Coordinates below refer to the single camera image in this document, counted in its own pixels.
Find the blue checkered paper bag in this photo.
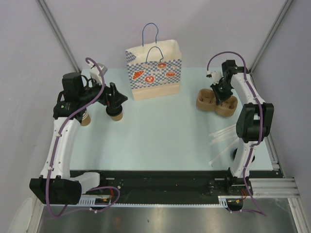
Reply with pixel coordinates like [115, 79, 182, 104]
[125, 22, 182, 100]

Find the aluminium frame post right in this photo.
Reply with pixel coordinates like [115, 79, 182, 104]
[249, 0, 295, 74]

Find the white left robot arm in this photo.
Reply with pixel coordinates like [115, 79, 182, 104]
[29, 71, 128, 205]

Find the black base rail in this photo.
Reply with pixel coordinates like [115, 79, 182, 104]
[98, 170, 252, 205]

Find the single brown paper cup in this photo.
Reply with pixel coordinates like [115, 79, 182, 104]
[111, 112, 123, 121]

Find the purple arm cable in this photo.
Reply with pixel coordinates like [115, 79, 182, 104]
[206, 51, 267, 216]
[45, 57, 121, 216]

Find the single black cup lid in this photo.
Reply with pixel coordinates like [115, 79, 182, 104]
[106, 105, 123, 117]

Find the aluminium frame post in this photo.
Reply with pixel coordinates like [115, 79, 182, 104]
[35, 0, 81, 72]
[249, 0, 295, 74]

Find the white wrapped straw front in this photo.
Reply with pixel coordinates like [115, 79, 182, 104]
[208, 138, 238, 166]

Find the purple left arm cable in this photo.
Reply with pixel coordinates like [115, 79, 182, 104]
[45, 57, 121, 216]

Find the stack of brown paper cups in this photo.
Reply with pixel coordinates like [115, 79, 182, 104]
[81, 110, 91, 126]

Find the white wrapped straw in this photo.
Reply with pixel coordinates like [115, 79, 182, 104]
[209, 135, 237, 145]
[212, 128, 237, 138]
[209, 124, 236, 136]
[208, 138, 238, 166]

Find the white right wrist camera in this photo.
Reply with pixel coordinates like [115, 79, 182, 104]
[207, 70, 222, 84]

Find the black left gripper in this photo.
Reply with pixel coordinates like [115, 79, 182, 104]
[79, 76, 127, 108]

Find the stack of black cup lids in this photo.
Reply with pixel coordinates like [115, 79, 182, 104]
[232, 148, 256, 163]

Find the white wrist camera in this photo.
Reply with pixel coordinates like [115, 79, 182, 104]
[207, 70, 222, 84]
[90, 63, 108, 85]

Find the aluminium frame post left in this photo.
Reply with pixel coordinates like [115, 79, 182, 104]
[35, 0, 81, 72]

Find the aluminium frame rail right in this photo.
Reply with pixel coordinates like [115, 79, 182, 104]
[247, 69, 311, 233]

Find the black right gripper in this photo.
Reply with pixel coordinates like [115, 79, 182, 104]
[211, 80, 233, 105]

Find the white wrapped straw back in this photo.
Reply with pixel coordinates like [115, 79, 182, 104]
[209, 124, 236, 136]

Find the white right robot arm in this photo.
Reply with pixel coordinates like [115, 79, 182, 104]
[207, 60, 274, 195]

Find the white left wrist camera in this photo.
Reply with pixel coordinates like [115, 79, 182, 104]
[90, 63, 108, 85]

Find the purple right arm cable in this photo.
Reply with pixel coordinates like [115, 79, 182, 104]
[206, 51, 267, 216]

